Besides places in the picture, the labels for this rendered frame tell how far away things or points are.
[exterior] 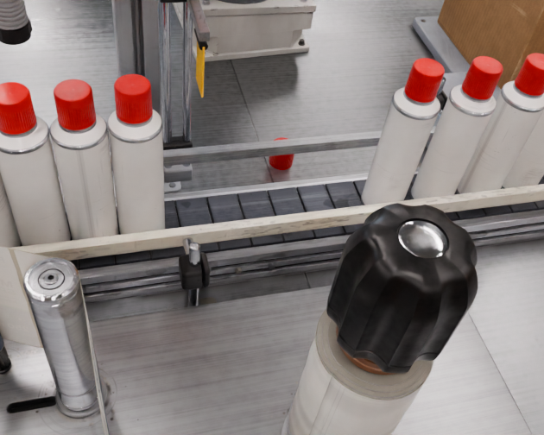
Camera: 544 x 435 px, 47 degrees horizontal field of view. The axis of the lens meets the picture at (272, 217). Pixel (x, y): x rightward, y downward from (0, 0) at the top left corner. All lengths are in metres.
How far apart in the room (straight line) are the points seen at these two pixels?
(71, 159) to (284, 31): 0.56
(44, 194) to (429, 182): 0.44
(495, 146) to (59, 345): 0.53
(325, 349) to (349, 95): 0.66
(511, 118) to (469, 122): 0.06
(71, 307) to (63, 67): 0.63
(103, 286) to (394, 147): 0.36
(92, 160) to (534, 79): 0.46
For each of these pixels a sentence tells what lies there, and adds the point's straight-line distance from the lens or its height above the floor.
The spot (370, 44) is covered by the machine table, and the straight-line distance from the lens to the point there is 1.17.
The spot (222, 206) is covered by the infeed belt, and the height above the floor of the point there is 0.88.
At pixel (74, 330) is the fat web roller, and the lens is 0.50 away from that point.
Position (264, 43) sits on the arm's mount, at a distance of 1.08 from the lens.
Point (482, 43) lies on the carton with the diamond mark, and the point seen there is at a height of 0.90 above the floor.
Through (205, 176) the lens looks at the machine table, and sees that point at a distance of 0.86.
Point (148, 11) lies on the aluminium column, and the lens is 0.69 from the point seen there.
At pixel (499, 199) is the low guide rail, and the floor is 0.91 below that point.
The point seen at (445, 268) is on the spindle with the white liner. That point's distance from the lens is 0.36.
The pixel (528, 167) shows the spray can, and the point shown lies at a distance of 0.85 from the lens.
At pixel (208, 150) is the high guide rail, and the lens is 0.70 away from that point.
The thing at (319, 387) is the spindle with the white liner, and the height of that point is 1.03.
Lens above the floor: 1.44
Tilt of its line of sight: 48 degrees down
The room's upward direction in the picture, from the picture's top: 10 degrees clockwise
